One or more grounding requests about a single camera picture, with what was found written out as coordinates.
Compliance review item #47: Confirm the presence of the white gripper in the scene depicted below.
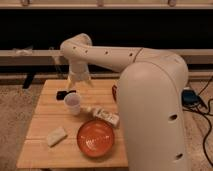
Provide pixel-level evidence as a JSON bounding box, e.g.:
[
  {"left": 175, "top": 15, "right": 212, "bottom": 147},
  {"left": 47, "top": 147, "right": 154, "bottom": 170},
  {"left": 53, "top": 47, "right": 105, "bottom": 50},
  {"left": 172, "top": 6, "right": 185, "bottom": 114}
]
[{"left": 67, "top": 62, "right": 92, "bottom": 89}]

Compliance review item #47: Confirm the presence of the white ceramic cup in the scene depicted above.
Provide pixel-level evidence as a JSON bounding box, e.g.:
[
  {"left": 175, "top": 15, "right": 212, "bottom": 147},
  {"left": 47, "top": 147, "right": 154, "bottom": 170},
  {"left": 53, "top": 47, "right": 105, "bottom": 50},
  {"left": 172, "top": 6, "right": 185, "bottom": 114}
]
[{"left": 64, "top": 93, "right": 81, "bottom": 116}]

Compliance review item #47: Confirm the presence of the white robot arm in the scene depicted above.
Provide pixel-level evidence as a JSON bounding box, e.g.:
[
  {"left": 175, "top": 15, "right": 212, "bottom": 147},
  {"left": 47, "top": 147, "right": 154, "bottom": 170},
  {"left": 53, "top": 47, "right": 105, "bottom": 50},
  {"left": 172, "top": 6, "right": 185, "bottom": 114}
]
[{"left": 60, "top": 33, "right": 191, "bottom": 171}]

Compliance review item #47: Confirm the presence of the orange ceramic bowl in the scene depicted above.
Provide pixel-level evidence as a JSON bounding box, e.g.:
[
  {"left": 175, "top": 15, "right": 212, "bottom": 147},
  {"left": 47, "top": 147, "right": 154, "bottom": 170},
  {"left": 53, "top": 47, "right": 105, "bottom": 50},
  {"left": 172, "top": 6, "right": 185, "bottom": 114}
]
[{"left": 76, "top": 120, "right": 115, "bottom": 158}]

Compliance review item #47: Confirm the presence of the black smartphone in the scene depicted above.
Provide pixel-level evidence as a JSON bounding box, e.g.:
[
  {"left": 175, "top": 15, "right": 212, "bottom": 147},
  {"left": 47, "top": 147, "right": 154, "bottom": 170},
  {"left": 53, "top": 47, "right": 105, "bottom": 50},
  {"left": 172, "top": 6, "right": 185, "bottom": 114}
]
[{"left": 56, "top": 90, "right": 75, "bottom": 100}]

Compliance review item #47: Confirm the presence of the small red oval object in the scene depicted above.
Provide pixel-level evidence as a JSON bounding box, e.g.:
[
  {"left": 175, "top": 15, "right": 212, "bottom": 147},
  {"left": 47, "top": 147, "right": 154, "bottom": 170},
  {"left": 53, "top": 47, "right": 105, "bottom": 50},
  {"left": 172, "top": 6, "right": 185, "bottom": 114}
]
[{"left": 112, "top": 85, "right": 117, "bottom": 102}]

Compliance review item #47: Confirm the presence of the wooden cutting board table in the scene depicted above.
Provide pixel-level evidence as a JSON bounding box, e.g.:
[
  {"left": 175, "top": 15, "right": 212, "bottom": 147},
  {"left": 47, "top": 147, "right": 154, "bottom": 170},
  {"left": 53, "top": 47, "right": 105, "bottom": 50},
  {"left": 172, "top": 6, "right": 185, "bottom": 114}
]
[{"left": 17, "top": 80, "right": 128, "bottom": 170}]

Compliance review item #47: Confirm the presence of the blue power box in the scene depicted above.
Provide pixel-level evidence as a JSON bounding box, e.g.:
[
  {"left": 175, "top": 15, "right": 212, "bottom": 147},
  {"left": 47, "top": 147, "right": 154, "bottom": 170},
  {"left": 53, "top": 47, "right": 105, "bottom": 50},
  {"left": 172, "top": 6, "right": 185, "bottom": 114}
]
[{"left": 181, "top": 89, "right": 200, "bottom": 106}]

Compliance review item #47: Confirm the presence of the black cable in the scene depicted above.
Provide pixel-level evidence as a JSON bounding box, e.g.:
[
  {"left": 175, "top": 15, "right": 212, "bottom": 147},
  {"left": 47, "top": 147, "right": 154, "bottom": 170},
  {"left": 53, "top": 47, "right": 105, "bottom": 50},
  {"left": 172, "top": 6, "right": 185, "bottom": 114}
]
[{"left": 182, "top": 75, "right": 213, "bottom": 168}]

